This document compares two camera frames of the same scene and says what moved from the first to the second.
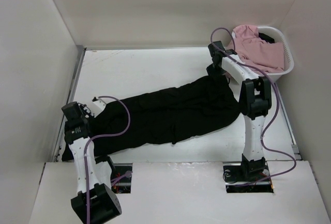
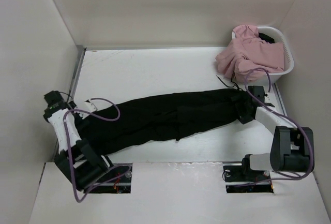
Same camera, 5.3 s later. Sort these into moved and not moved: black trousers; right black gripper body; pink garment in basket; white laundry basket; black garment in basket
Moved: black trousers; right black gripper body
Not moved: white laundry basket; pink garment in basket; black garment in basket
